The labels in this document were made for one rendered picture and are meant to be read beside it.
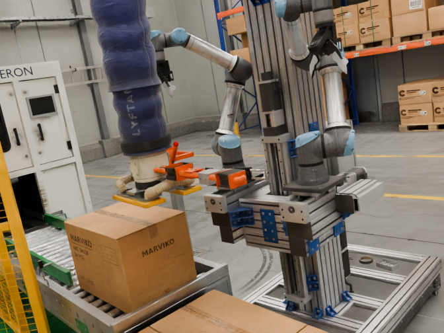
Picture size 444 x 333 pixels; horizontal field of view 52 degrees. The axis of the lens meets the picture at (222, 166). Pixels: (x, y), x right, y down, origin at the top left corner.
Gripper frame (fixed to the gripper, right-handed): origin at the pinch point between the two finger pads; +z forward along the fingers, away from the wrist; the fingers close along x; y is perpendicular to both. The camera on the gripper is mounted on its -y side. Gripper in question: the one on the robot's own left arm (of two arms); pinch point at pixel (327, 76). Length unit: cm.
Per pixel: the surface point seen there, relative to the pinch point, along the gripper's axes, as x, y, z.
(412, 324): 10, 80, 152
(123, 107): 72, -44, -1
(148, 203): 61, -50, 39
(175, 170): 48, -43, 27
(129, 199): 77, -48, 39
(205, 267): 87, -2, 94
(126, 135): 74, -45, 11
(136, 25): 64, -35, -33
